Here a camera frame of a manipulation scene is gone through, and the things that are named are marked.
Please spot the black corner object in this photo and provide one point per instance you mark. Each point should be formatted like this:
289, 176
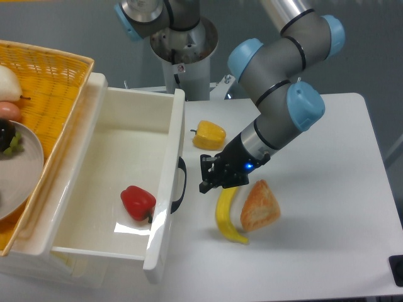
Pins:
396, 265

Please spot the white pear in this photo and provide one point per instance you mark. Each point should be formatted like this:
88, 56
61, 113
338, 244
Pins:
10, 86

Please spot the white top drawer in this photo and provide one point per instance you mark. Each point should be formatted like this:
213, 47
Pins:
137, 141

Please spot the dark purple grapes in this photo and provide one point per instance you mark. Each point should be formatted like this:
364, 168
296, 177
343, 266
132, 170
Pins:
10, 138

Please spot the yellow wicker basket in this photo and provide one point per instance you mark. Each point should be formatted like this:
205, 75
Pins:
54, 80

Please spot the yellow bell pepper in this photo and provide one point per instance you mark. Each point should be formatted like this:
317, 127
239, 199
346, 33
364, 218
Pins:
208, 136

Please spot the white drawer cabinet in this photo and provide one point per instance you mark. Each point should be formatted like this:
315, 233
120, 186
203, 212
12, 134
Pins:
32, 254

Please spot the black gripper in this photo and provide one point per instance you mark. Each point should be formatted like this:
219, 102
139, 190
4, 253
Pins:
232, 166

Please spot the triangular puff pastry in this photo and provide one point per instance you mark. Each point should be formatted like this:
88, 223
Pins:
260, 209

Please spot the red bell pepper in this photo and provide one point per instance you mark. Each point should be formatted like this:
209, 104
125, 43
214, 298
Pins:
138, 203

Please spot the yellow banana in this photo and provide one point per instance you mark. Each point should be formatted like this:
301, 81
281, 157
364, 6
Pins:
222, 217

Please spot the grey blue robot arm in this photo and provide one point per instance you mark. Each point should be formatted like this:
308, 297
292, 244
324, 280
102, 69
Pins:
286, 109

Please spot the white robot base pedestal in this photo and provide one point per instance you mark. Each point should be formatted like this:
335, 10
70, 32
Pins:
185, 59

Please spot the grey plate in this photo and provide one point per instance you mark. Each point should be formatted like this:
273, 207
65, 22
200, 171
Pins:
20, 172

